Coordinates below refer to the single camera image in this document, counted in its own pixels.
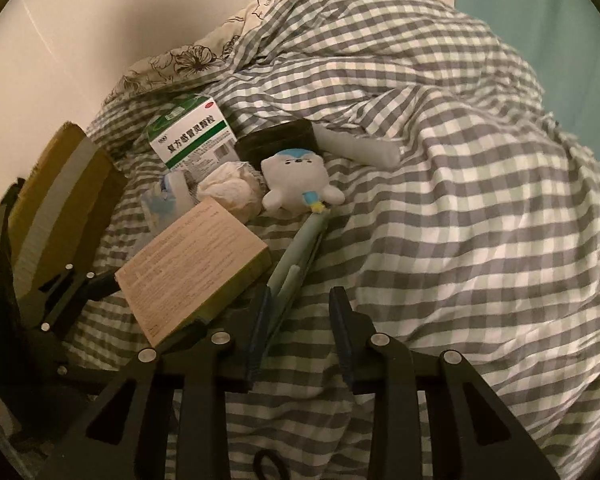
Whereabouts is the black hair tie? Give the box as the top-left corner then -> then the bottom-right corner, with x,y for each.
251,448 -> 287,480

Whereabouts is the green cable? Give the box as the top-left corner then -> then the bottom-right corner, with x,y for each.
266,209 -> 332,331

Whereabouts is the grey checkered bed sheet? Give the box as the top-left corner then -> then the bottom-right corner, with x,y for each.
86,0 -> 600,479

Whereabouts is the blue floral tissue pack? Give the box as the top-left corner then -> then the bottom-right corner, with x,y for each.
140,170 -> 195,235

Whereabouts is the floral patterned pillow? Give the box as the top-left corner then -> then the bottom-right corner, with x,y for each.
104,0 -> 286,105

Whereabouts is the white plush toy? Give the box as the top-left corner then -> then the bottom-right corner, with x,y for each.
261,148 -> 346,216

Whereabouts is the green curtain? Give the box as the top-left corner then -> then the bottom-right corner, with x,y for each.
455,0 -> 600,160

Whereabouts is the black small pouch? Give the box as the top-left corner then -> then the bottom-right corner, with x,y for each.
234,119 -> 320,171

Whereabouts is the green 999 medicine box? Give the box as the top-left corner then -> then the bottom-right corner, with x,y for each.
145,94 -> 239,182

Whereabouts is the white tissue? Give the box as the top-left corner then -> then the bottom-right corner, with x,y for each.
197,162 -> 266,223

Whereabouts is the cardboard box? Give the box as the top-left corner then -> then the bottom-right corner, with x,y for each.
8,122 -> 128,326

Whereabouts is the brown box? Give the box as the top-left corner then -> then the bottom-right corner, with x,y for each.
116,198 -> 272,347

